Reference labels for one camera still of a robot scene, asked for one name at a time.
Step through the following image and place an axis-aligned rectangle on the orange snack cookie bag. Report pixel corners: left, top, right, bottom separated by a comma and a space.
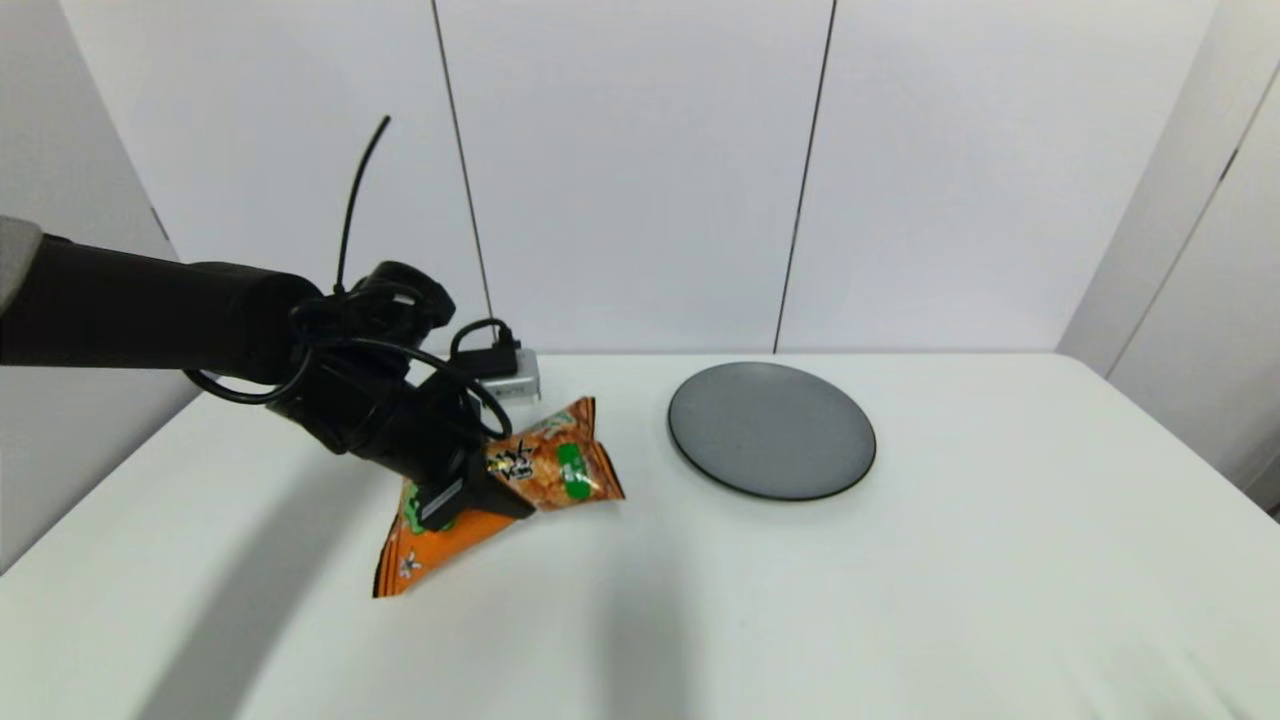
372, 396, 627, 599

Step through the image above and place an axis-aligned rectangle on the dark grey round plate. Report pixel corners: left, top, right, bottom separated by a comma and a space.
667, 362, 878, 502

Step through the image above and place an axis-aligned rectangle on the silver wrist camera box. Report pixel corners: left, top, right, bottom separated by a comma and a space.
478, 347, 543, 405

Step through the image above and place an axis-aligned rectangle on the black camera plug cable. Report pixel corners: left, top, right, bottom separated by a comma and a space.
449, 317, 522, 379

